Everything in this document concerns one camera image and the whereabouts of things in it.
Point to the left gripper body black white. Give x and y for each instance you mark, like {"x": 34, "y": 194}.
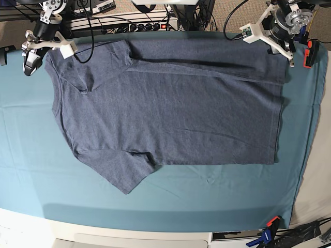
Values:
{"x": 276, "y": 28}

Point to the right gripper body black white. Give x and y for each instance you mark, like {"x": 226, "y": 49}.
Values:
{"x": 43, "y": 36}

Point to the blue heathered T-shirt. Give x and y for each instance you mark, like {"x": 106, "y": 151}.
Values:
{"x": 142, "y": 103}

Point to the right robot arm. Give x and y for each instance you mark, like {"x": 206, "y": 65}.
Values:
{"x": 50, "y": 13}

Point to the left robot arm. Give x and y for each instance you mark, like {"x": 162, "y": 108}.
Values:
{"x": 300, "y": 17}

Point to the black clamp left edge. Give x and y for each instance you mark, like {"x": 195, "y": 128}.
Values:
{"x": 3, "y": 53}

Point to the orange black clamp top right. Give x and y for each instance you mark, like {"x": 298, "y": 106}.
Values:
{"x": 311, "y": 53}

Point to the white power strip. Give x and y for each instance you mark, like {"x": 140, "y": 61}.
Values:
{"x": 167, "y": 25}

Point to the teal table cloth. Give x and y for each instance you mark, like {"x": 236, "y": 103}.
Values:
{"x": 40, "y": 176}

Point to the orange blue clamp bottom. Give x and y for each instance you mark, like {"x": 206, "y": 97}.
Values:
{"x": 268, "y": 234}

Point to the black bag bottom right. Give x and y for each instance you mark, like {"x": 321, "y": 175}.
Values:
{"x": 297, "y": 235}

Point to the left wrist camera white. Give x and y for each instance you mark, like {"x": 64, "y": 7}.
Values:
{"x": 250, "y": 33}

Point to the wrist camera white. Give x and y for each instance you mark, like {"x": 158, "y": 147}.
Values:
{"x": 67, "y": 50}
{"x": 250, "y": 33}

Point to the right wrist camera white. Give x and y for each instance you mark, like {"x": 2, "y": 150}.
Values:
{"x": 67, "y": 50}

